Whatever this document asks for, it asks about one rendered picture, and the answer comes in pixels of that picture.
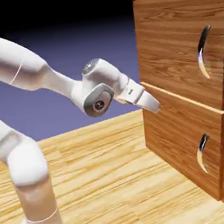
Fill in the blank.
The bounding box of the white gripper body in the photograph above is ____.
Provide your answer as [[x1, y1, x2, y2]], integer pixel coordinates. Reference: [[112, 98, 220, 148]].
[[133, 88, 162, 116]]

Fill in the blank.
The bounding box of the short curved metal handle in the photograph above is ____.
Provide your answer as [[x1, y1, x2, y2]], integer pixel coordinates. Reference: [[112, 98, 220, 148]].
[[194, 133, 215, 175]]

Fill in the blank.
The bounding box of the large wooden cabinet door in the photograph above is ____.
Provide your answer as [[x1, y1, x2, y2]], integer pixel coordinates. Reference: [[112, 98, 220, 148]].
[[129, 0, 224, 121]]

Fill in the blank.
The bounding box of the wooden cabinet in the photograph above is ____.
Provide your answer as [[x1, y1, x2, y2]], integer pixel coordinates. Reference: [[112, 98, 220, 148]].
[[125, 0, 224, 212]]

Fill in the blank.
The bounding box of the long curved metal handle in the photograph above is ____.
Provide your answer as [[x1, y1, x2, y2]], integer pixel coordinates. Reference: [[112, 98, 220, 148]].
[[193, 25, 219, 80]]

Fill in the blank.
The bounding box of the small wooden cabinet door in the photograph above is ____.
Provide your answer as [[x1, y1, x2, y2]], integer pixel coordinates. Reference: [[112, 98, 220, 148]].
[[137, 71, 224, 210]]

